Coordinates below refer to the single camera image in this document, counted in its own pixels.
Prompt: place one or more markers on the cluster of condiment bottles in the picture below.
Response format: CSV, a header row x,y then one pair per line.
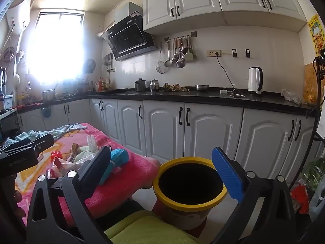
x,y
100,84

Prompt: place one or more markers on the pink printed blanket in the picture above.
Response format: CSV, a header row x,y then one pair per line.
x,y
121,190

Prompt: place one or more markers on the teal plastic hanging holder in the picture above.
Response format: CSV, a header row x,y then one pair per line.
x,y
47,111

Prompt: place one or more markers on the kitchen window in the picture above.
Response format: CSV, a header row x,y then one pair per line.
x,y
57,48

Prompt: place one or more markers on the row of hanging kitchen utensils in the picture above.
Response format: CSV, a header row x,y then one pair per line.
x,y
180,63

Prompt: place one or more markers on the yellow-rimmed trash bin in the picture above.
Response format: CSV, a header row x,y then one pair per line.
x,y
188,219

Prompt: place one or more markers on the light blue cloth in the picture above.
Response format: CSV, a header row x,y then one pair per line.
x,y
63,129

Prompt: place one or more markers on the black microwave oven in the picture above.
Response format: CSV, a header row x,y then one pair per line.
x,y
9,128

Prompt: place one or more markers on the dark hanging cooking tools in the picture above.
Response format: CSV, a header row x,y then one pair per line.
x,y
109,61

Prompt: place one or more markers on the white lower kitchen cabinets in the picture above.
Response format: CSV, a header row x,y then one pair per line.
x,y
162,129

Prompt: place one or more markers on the black range hood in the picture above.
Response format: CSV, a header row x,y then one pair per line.
x,y
127,38

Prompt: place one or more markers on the turquoise scrub sponge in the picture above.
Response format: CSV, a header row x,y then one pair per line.
x,y
119,157

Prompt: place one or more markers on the pale green foam net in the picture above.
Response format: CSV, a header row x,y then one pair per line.
x,y
85,150

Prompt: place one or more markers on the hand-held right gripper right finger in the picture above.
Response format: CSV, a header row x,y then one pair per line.
x,y
228,178

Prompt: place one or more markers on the yellow-green garment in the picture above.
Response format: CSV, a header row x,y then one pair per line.
x,y
142,228

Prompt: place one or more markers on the clear plastic bag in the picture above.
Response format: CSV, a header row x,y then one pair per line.
x,y
290,96

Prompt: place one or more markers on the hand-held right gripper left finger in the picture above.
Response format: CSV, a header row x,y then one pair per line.
x,y
97,166

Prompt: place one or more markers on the black wall holder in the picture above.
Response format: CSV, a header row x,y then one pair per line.
x,y
234,52
247,53

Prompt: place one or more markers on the red snack wrapper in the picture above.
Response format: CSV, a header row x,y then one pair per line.
x,y
56,155

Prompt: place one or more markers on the white charger block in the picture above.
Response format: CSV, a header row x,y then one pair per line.
x,y
224,91

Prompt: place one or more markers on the green leafy vegetables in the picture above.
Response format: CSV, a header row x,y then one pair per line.
x,y
314,170

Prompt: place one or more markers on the metal utensil rail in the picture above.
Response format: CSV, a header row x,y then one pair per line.
x,y
177,37

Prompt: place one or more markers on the round wall fan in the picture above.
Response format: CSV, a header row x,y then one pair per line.
x,y
89,66

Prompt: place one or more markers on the white foam net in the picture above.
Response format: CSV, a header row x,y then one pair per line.
x,y
92,141

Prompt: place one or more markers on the white plastic bag orange print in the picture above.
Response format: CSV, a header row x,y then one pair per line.
x,y
68,166

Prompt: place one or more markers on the person's left hand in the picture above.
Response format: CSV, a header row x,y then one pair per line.
x,y
17,197

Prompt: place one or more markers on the steel cooking pot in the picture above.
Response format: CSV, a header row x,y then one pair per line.
x,y
48,95

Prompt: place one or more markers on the white electric kettle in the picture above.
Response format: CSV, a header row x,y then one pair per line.
x,y
254,81

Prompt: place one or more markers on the steel bowl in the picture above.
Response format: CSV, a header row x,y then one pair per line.
x,y
201,87

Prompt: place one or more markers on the orange speckled panel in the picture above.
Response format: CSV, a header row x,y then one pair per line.
x,y
309,86

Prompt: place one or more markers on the yellow wall poster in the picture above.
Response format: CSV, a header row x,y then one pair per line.
x,y
317,35

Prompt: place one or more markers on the pale blue container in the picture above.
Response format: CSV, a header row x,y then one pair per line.
x,y
9,101

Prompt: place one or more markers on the pan with food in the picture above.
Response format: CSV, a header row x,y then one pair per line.
x,y
61,95

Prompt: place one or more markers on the black metal stand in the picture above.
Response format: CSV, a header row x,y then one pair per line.
x,y
317,94

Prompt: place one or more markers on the brown rag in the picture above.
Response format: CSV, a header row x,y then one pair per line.
x,y
175,87

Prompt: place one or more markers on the steel teapot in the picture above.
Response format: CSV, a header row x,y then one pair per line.
x,y
153,86

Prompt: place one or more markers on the white water heater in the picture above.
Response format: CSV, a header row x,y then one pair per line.
x,y
21,10

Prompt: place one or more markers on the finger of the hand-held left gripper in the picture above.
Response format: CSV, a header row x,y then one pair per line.
x,y
17,142
42,141

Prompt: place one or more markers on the grey plastic bag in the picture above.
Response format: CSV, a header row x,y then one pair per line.
x,y
317,200

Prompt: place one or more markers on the red plastic bag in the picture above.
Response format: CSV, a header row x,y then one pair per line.
x,y
299,198

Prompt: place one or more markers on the beige wall socket strip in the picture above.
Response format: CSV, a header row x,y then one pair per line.
x,y
213,53

